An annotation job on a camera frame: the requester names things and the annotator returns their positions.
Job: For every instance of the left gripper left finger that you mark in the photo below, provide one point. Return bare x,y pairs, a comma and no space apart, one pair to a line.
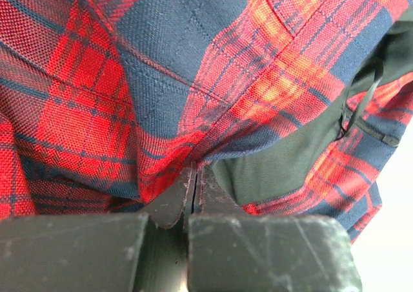
142,251

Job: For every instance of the red navy plaid skirt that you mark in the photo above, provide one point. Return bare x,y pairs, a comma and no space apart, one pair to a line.
297,104

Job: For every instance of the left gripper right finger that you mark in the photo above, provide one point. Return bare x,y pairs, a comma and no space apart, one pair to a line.
230,250

